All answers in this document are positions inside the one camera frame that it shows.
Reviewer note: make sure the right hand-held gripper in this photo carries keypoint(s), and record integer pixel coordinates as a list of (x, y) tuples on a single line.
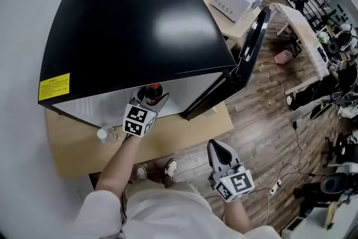
[(235, 184)]

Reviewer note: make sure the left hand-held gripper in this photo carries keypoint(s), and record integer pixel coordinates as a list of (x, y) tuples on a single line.
[(138, 120)]

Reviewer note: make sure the dark cola bottle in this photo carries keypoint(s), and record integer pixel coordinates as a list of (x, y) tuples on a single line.
[(153, 92)]

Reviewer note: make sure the clear plastic bottle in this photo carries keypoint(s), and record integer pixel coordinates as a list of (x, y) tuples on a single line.
[(107, 134)]

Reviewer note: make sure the black mini fridge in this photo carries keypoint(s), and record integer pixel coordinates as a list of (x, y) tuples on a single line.
[(126, 30)]

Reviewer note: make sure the person's left forearm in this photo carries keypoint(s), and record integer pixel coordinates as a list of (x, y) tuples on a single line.
[(117, 168)]

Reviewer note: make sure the person's right forearm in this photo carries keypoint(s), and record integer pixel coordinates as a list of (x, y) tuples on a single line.
[(236, 215)]

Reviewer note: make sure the light wooden table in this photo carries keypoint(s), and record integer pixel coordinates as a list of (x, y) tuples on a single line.
[(167, 134)]

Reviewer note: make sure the person's right shoe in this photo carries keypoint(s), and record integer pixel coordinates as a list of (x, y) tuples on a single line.
[(170, 168)]

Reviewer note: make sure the person's shoe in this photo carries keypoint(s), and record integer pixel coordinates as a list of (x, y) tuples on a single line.
[(170, 168), (142, 172)]

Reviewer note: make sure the white power strip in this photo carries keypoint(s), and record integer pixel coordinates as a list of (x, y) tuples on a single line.
[(275, 187)]

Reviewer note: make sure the person's left shoe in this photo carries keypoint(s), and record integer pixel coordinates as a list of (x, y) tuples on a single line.
[(142, 172)]

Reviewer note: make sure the person's beige shorts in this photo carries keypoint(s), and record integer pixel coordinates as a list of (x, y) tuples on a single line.
[(167, 212)]

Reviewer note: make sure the black office chair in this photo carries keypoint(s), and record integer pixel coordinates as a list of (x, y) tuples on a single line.
[(295, 46), (332, 184)]

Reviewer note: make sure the pink bag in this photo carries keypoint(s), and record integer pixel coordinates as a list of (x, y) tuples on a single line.
[(282, 57)]

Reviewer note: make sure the black chair base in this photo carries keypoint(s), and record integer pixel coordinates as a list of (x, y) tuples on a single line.
[(342, 148)]

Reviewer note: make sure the person's white shirt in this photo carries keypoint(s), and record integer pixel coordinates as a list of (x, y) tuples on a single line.
[(98, 215)]

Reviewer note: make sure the long white table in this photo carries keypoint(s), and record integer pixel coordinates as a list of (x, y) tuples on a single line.
[(302, 30)]

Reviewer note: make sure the white flowers in vase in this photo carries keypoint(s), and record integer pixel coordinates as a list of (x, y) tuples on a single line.
[(323, 37)]

